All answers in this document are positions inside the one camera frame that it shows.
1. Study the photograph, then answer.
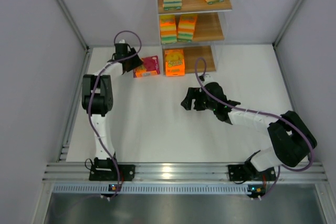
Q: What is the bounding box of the pink orange sponge box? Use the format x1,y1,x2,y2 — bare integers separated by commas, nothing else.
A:
133,56,160,78

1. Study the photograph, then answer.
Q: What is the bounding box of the orange scrub box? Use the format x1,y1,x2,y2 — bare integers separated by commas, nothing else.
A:
164,49,185,77

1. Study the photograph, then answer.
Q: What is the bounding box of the orange green sponge pack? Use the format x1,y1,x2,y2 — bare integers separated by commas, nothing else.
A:
177,14,197,42

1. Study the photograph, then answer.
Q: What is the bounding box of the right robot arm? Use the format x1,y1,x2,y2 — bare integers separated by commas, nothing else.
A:
181,82,317,172

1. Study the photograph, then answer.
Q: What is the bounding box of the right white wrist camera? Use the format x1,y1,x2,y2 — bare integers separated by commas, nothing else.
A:
199,73,214,86

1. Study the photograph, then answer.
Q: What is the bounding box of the white wire wooden shelf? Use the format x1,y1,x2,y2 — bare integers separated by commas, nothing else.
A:
156,0,233,74

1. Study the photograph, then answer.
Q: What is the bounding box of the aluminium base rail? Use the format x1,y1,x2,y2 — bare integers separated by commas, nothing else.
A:
43,161,328,197

